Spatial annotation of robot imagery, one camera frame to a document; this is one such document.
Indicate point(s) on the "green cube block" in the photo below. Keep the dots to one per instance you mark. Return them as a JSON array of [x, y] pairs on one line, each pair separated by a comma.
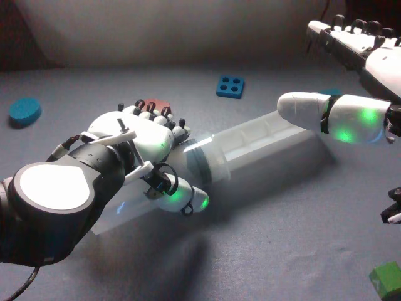
[[388, 282]]

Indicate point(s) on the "teal rectangular block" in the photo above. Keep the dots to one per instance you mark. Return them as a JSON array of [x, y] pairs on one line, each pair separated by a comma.
[[330, 92]]

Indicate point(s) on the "white backdrop sheet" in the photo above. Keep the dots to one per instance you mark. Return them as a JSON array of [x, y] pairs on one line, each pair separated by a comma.
[[156, 31]]

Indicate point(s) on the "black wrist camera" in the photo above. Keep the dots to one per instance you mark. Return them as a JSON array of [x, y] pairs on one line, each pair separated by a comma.
[[390, 214], [156, 183]]

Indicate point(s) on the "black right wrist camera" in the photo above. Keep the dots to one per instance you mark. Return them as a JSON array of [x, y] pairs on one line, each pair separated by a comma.
[[390, 214]]

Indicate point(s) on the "large translucent plastic syringe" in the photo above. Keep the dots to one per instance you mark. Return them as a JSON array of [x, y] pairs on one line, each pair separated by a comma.
[[257, 150]]

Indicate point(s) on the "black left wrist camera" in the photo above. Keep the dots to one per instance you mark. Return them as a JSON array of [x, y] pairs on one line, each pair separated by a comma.
[[156, 183]]

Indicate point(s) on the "red heart block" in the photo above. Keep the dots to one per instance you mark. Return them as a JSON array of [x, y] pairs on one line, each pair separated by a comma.
[[158, 103]]

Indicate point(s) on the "blue-grey table cloth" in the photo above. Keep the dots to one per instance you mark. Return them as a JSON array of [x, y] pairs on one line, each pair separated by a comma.
[[282, 235]]

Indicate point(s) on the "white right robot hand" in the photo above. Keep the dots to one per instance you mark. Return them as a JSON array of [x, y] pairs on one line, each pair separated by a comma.
[[385, 62]]

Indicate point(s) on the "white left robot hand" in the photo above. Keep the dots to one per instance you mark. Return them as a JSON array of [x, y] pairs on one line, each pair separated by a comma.
[[147, 131]]

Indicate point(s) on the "white left camera bracket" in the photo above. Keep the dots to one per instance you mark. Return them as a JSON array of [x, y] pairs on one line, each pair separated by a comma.
[[125, 136]]

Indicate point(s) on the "teal round disc block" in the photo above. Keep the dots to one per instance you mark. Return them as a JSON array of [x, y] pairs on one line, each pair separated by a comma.
[[25, 111]]

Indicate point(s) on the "blue square four-hole block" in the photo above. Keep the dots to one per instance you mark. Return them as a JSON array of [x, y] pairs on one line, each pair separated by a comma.
[[230, 87]]

